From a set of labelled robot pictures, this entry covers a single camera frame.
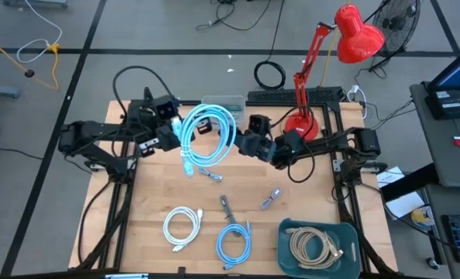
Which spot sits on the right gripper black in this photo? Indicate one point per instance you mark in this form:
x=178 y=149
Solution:
x=257 y=146

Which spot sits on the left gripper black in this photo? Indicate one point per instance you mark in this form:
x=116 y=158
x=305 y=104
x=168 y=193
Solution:
x=167 y=138

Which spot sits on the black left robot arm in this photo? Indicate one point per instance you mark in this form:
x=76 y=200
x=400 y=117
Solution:
x=98 y=133

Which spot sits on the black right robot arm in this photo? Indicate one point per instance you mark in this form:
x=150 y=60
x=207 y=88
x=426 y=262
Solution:
x=330 y=141

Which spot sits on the grey plastic bin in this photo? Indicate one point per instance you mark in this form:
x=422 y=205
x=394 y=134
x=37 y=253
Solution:
x=241 y=100

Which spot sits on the black perforated power strip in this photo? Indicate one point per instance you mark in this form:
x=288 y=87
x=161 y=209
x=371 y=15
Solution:
x=276 y=95

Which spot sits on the teal plastic bin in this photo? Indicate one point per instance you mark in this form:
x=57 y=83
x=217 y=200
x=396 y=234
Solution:
x=346 y=232

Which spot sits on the white paper sheet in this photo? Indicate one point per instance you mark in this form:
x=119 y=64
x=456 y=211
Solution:
x=404 y=203
x=388 y=176

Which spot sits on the red desk lamp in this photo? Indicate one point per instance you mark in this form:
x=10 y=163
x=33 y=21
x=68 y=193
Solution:
x=359 y=38

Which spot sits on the black round floor cap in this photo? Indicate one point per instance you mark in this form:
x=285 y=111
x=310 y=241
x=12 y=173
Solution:
x=29 y=73

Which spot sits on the round printed disc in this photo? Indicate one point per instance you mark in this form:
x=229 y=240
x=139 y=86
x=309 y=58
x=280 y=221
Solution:
x=421 y=217

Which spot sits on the black floor fan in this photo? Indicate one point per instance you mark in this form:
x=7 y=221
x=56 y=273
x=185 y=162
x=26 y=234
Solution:
x=398 y=19

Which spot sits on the grey side desk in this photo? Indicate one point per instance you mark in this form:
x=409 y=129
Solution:
x=443 y=155

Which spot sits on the small black computer box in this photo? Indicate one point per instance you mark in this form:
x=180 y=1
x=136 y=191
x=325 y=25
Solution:
x=447 y=110

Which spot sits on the dark grey desk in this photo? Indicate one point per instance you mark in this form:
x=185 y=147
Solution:
x=447 y=201

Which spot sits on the black caster wheel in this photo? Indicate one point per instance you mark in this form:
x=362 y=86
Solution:
x=432 y=263

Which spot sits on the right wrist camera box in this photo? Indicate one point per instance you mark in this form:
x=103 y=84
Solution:
x=259 y=124

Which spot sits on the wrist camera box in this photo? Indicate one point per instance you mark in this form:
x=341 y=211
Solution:
x=165 y=107
x=259 y=124

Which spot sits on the black aluminium table frame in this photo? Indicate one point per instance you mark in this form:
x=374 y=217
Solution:
x=189 y=102

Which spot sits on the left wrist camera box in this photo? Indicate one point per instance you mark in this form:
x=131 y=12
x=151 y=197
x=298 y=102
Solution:
x=165 y=107

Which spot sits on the silver metal bracket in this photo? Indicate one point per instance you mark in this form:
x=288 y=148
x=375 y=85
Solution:
x=126 y=276

